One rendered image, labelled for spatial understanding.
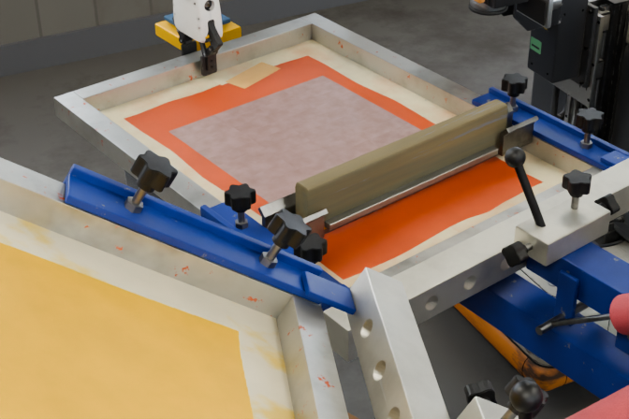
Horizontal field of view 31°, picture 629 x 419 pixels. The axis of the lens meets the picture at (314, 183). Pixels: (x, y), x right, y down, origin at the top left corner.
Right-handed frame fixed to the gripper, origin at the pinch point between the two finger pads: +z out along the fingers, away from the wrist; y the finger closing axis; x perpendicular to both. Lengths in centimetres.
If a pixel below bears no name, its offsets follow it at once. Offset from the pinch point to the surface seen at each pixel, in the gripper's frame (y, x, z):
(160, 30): 23.1, -5.5, 3.6
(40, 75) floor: 202, -55, 98
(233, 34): 12.6, -16.4, 3.9
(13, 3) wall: 210, -52, 71
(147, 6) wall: 200, -102, 82
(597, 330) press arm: -95, -2, 6
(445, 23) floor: 140, -205, 98
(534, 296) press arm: -84, -1, 6
